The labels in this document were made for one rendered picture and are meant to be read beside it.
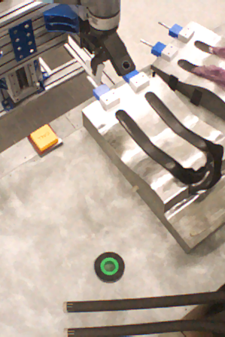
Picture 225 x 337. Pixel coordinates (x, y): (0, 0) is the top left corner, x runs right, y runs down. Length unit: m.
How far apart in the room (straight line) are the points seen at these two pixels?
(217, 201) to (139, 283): 0.31
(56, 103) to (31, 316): 1.21
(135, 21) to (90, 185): 1.65
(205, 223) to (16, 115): 1.21
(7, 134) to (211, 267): 1.21
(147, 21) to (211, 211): 1.75
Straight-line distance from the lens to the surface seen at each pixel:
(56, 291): 1.18
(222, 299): 1.09
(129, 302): 1.10
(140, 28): 2.70
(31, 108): 2.12
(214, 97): 1.35
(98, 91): 1.29
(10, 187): 1.29
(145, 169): 1.16
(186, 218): 1.18
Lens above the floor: 1.96
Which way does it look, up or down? 64 degrees down
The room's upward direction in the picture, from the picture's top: 2 degrees clockwise
